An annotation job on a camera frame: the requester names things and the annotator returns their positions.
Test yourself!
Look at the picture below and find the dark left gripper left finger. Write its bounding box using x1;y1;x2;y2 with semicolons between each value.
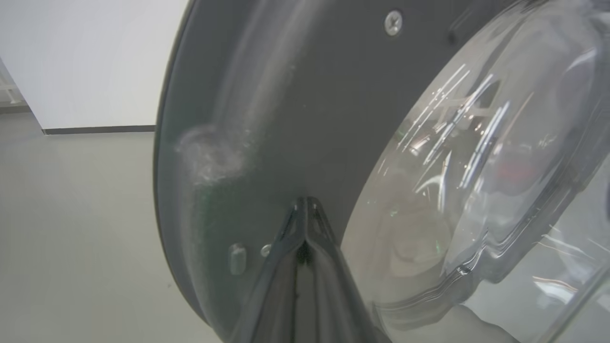
229;198;305;343

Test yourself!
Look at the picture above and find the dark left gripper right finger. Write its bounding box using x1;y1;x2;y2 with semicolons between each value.
298;197;391;343

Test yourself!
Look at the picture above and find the grey washing machine door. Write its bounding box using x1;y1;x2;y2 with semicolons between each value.
153;0;610;343

